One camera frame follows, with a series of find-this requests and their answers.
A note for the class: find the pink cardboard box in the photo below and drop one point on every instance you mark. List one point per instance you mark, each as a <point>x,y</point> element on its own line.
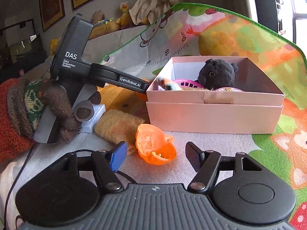
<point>254,108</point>

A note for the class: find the yellow long pillow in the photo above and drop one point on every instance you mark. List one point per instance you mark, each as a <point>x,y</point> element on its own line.
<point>103,29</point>

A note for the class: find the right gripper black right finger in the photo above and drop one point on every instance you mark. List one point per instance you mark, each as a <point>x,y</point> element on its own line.
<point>206,165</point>

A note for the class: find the yellow small pillow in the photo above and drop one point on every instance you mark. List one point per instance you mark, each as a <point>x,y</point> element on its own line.
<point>53,46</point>

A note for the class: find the pink plastic toy basket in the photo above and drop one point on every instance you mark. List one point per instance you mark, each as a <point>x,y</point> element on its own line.
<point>188,83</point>

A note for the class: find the white charger adapter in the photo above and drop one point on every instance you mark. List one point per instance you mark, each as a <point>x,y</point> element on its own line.
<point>88,126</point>

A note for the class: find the yellow duck plush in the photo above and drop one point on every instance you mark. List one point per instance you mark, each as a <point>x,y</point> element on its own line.
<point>125,21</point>

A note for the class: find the orange plastic toy shell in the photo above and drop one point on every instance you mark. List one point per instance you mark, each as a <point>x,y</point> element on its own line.
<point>154,146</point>

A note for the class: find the black plush toy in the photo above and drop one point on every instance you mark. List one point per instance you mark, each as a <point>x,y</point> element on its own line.
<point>217,73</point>

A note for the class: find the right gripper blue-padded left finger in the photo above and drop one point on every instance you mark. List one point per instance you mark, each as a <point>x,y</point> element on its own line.
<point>106,164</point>

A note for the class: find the red knitted sleeve forearm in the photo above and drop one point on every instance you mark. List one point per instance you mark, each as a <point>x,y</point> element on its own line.
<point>21,111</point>

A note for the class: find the pink round toy compact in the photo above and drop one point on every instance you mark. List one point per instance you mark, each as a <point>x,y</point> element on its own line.
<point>232,89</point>

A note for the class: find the gloved left hand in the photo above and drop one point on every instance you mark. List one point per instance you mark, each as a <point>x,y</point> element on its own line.
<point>51,114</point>

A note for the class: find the tan fuzzy plush cloth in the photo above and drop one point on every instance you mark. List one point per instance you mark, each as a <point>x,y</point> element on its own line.
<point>115,126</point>

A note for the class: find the brown teddy bear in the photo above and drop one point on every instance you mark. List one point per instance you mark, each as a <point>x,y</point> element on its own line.
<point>98,17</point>

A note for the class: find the beige bed mattress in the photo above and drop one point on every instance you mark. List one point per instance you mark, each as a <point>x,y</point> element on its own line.
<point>97,48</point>

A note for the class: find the small calico plush toy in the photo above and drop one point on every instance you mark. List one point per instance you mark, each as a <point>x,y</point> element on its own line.
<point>167,84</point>

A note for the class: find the cream crumpled cloth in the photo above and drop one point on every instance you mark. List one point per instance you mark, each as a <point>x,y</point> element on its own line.
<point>148,11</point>

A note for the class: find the colourful cartoon play mat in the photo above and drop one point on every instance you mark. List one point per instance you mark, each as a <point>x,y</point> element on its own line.
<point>204,30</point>

